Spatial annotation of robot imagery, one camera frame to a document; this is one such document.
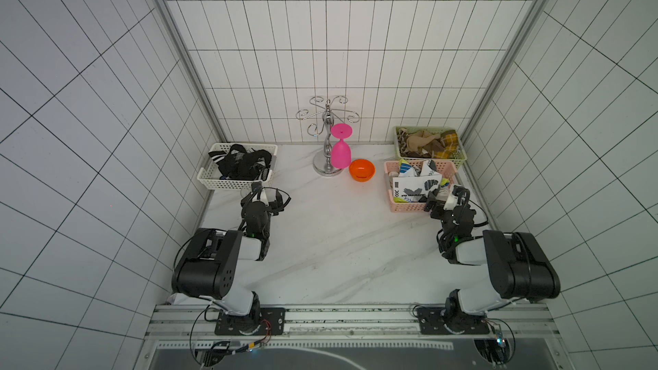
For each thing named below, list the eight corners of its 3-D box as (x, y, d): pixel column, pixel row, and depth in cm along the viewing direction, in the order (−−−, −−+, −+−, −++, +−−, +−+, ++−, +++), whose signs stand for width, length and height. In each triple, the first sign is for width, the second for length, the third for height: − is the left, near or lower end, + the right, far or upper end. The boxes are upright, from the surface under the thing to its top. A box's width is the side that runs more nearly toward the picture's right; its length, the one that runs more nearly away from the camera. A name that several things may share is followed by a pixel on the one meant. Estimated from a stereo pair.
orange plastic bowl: (349, 181, 108) (350, 173, 103) (349, 168, 113) (349, 159, 108) (373, 182, 108) (375, 173, 103) (372, 168, 113) (373, 159, 108)
